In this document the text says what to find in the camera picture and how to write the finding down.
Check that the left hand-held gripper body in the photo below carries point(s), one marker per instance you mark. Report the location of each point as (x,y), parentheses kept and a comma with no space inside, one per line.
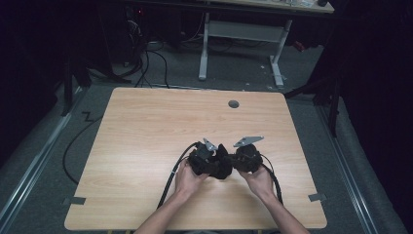
(201,156)

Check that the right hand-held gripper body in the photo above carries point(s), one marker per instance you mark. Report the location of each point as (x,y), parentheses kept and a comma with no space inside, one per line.
(248,156)

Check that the person's left hand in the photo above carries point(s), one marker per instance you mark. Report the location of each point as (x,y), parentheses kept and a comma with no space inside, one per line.
(188,180)

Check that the person's right hand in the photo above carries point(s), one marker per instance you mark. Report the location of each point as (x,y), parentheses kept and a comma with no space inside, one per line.
(259,182)

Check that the grey table grommet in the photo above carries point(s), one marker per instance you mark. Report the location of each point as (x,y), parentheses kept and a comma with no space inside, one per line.
(233,104)

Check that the grey tape strip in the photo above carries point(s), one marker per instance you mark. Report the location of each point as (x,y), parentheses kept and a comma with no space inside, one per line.
(317,197)
(74,201)

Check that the black metal stand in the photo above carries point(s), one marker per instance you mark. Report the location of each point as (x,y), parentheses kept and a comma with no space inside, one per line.
(332,107)
(67,87)

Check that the small red object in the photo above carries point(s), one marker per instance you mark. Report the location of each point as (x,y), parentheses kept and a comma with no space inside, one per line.
(299,46)

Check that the white-framed desk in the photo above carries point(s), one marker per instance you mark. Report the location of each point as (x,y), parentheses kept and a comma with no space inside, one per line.
(243,31)

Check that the dark computer tower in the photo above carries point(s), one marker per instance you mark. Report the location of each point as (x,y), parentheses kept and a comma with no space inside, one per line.
(134,32)

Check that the metal floor rail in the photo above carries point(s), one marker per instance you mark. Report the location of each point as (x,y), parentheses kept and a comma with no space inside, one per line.
(350,182)
(35,162)

